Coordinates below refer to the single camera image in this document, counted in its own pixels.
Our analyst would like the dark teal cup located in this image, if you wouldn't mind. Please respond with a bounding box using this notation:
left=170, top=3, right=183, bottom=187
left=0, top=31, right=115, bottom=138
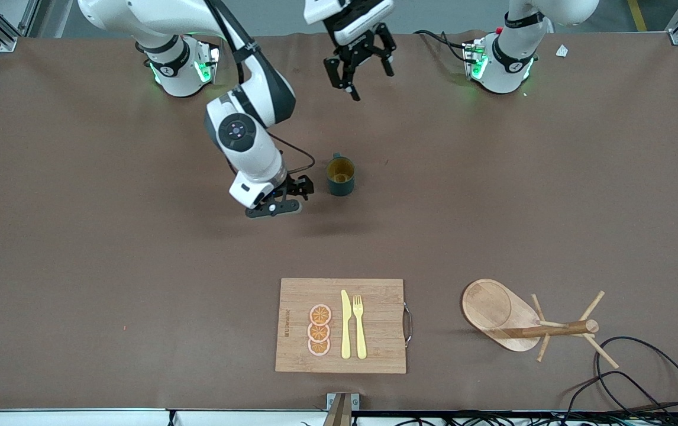
left=325, top=153, right=356, bottom=197

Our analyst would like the bamboo cutting board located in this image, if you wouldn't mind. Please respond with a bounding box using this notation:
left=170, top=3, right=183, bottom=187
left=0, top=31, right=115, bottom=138
left=275, top=278, right=414, bottom=375

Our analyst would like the yellow plastic knife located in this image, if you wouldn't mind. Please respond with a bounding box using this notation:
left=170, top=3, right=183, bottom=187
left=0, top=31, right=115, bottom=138
left=341, top=289, right=352, bottom=360

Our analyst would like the yellow plastic fork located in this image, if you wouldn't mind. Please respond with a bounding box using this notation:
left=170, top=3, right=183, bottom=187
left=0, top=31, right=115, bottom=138
left=353, top=295, right=368, bottom=360

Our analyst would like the brown table cover sheet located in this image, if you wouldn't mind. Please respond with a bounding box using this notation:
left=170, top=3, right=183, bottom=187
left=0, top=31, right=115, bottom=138
left=0, top=31, right=678, bottom=412

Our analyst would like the wooden mug tree stand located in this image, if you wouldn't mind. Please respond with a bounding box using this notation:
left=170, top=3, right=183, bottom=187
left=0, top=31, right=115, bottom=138
left=462, top=278, right=619, bottom=369

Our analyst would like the black left arm base cable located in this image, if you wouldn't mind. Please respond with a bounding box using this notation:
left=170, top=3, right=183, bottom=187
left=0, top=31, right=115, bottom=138
left=414, top=30, right=473, bottom=63

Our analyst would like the metal and wood bracket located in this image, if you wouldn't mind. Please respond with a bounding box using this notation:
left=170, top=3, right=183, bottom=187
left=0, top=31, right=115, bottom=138
left=326, top=392, right=360, bottom=426

